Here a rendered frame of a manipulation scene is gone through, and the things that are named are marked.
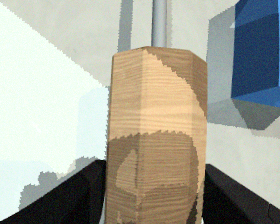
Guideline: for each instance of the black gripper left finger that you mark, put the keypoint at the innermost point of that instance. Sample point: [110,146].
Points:
[79,200]

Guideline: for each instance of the wooden-handled tool with grey metal shaft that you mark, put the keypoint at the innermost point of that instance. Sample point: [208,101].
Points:
[157,132]

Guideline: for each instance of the blue rectangular block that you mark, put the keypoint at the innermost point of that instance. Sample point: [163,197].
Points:
[256,53]

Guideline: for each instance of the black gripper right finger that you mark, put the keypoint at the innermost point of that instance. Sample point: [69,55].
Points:
[227,202]

